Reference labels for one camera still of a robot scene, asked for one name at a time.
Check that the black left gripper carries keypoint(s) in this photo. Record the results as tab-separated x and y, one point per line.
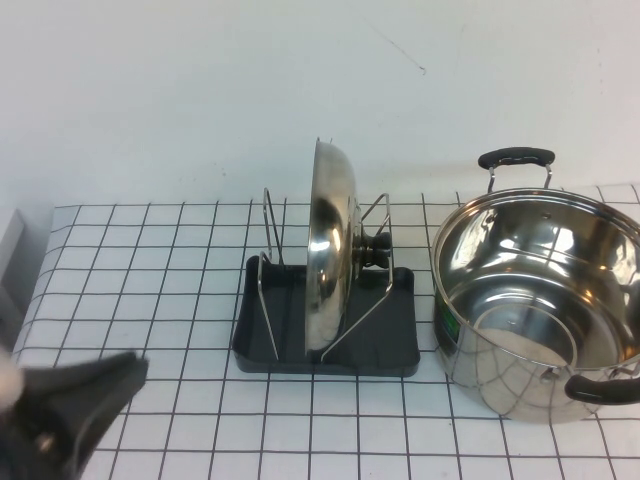
30	450

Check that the white grid-pattern tablecloth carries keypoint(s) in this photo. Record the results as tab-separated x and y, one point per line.
200	425

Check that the stainless steel lid black knob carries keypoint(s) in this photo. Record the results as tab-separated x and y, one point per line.
325	250

